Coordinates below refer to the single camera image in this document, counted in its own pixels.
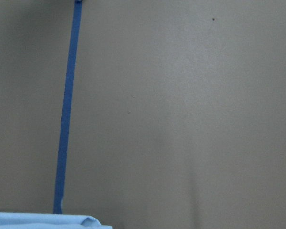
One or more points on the light blue t-shirt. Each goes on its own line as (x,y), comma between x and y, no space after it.
(48,221)

